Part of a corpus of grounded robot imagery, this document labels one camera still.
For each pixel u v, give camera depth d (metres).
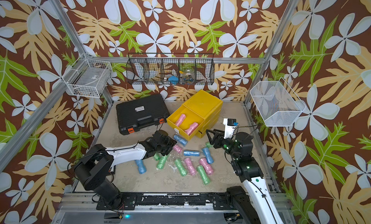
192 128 0.83
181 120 0.88
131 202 0.74
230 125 0.60
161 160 0.86
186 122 0.88
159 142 0.71
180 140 0.94
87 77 0.87
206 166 0.84
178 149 0.91
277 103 0.83
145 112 1.05
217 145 0.62
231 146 0.58
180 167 0.84
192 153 0.88
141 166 0.84
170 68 0.97
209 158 0.88
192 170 0.83
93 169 0.45
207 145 0.93
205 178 0.80
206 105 0.92
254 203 0.46
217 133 0.62
